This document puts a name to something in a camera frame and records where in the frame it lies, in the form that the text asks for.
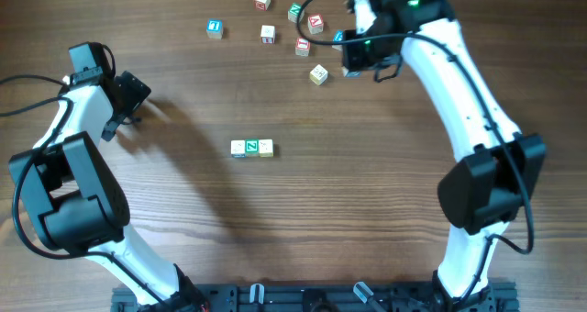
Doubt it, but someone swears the blue letter block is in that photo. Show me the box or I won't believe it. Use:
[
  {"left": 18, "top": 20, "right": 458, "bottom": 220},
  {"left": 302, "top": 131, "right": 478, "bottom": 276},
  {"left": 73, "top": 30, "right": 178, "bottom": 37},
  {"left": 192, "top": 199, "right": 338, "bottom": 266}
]
[
  {"left": 332, "top": 30, "right": 344, "bottom": 50},
  {"left": 206, "top": 19, "right": 224, "bottom": 39}
]

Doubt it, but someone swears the yellow face picture block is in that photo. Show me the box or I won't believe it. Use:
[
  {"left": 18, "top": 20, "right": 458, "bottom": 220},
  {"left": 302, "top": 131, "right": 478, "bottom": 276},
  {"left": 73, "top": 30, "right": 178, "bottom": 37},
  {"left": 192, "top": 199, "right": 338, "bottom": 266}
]
[{"left": 309, "top": 64, "right": 328, "bottom": 85}]

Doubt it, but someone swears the green N block top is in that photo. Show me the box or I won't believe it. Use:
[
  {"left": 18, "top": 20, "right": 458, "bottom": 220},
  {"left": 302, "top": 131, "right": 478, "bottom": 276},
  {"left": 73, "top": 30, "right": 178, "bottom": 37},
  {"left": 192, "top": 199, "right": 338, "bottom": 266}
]
[{"left": 287, "top": 3, "right": 305, "bottom": 23}]

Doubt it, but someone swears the yellow sided white block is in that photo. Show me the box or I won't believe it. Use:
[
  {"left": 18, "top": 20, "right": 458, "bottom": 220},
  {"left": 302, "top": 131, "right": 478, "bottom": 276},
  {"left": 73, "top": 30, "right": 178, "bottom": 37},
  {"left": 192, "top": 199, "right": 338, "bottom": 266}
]
[{"left": 259, "top": 139, "right": 274, "bottom": 158}]

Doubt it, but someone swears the right camera cable black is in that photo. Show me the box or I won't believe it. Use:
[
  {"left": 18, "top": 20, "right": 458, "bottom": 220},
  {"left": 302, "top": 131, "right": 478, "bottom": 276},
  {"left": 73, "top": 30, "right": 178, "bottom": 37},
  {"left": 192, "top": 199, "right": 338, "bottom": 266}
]
[{"left": 294, "top": 0, "right": 536, "bottom": 311}]

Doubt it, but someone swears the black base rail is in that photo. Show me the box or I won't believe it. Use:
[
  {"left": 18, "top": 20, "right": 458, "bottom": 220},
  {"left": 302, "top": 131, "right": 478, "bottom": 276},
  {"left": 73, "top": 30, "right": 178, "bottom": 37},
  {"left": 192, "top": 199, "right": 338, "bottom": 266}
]
[{"left": 110, "top": 282, "right": 521, "bottom": 312}]

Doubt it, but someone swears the red sided block green N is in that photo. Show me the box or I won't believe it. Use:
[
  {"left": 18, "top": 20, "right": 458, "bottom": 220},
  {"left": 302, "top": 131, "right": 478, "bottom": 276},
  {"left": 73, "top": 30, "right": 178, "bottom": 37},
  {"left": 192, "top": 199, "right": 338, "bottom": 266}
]
[{"left": 245, "top": 139, "right": 260, "bottom": 157}]

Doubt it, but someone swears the blue sided picture block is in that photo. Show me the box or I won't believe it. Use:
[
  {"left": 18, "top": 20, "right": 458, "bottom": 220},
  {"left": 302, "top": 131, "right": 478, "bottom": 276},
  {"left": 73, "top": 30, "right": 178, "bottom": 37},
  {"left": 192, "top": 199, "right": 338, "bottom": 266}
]
[{"left": 342, "top": 67, "right": 361, "bottom": 78}]

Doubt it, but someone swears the red sided white block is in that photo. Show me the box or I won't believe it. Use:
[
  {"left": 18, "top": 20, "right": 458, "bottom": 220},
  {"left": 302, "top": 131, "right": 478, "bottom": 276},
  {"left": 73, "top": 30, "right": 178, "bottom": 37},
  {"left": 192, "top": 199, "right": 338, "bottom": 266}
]
[{"left": 260, "top": 25, "right": 276, "bottom": 44}]

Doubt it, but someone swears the red letter block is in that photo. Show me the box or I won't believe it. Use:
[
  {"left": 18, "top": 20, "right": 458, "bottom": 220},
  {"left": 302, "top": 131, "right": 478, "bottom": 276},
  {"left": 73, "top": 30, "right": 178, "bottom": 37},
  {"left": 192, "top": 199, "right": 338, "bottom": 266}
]
[
  {"left": 307, "top": 14, "right": 325, "bottom": 35},
  {"left": 294, "top": 38, "right": 311, "bottom": 57}
]

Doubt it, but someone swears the blue sided white block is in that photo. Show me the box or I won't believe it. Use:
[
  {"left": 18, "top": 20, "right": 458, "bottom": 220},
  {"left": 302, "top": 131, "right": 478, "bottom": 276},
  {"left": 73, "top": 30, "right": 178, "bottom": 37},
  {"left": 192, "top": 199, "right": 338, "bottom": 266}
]
[{"left": 230, "top": 140, "right": 246, "bottom": 158}]

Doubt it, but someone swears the red letter block lower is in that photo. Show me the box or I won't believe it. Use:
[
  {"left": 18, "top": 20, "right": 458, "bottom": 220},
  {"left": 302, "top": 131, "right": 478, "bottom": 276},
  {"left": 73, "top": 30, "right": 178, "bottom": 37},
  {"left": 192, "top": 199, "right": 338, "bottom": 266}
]
[{"left": 294, "top": 38, "right": 311, "bottom": 57}]

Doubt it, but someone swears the blue letter block right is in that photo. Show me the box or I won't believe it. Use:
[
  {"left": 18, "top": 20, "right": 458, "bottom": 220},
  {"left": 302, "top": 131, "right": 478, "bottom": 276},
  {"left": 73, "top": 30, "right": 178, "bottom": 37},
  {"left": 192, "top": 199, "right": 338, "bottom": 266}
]
[{"left": 332, "top": 30, "right": 344, "bottom": 50}]

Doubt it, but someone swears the red letter block upper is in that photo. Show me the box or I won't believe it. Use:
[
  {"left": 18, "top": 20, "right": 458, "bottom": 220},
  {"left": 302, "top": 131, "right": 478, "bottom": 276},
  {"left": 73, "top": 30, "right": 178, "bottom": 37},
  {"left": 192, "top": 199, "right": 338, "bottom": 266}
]
[{"left": 307, "top": 14, "right": 325, "bottom": 35}]

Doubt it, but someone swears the red picture block top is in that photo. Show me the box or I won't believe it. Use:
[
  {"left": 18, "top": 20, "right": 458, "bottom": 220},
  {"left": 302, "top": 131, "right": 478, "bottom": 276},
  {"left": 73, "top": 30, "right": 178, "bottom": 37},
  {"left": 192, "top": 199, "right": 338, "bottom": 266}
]
[{"left": 253, "top": 0, "right": 271, "bottom": 11}]

